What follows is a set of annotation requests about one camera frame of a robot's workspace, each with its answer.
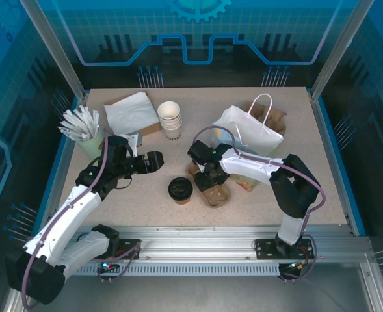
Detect black plastic cup lid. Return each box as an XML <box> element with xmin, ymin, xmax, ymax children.
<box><xmin>168</xmin><ymin>177</ymin><xmax>193</xmax><ymax>200</ymax></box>

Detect brown pulp cup carrier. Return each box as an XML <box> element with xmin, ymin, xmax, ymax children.
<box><xmin>186</xmin><ymin>162</ymin><xmax>233</xmax><ymax>209</ymax></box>

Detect floral paper gift bag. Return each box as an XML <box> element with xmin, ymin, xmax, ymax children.
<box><xmin>210</xmin><ymin>93</ymin><xmax>285</xmax><ymax>193</ymax></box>

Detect pale green cup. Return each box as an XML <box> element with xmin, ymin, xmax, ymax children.
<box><xmin>76</xmin><ymin>129</ymin><xmax>107</xmax><ymax>161</ymax></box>

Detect white paper cup stack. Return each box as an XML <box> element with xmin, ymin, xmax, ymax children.
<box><xmin>157</xmin><ymin>101</ymin><xmax>183</xmax><ymax>143</ymax></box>

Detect white paper napkins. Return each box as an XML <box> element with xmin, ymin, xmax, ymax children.
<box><xmin>103</xmin><ymin>91</ymin><xmax>163</xmax><ymax>137</ymax></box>

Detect white paper stick packet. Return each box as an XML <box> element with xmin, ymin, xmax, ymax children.
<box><xmin>59</xmin><ymin>127</ymin><xmax>83</xmax><ymax>142</ymax></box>
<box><xmin>77</xmin><ymin>104</ymin><xmax>94</xmax><ymax>131</ymax></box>
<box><xmin>59</xmin><ymin>120</ymin><xmax>86</xmax><ymax>139</ymax></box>
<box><xmin>63</xmin><ymin>109</ymin><xmax>93</xmax><ymax>134</ymax></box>
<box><xmin>90</xmin><ymin>109</ymin><xmax>101</xmax><ymax>133</ymax></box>

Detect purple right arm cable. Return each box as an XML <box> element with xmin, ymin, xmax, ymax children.
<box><xmin>193</xmin><ymin>126</ymin><xmax>328</xmax><ymax>281</ymax></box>

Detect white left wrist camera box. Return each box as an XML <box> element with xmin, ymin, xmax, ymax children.
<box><xmin>121</xmin><ymin>133</ymin><xmax>143</xmax><ymax>154</ymax></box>

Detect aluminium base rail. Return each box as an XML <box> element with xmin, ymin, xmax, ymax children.
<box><xmin>34</xmin><ymin>224</ymin><xmax>374</xmax><ymax>265</ymax></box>

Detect white slotted cable duct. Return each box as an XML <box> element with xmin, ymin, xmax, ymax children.
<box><xmin>70</xmin><ymin>262</ymin><xmax>282</xmax><ymax>277</ymax></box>

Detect aluminium frame post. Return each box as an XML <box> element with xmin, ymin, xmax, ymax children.
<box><xmin>19</xmin><ymin>0</ymin><xmax>88</xmax><ymax>98</ymax></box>
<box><xmin>310</xmin><ymin>0</ymin><xmax>376</xmax><ymax>98</ymax></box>

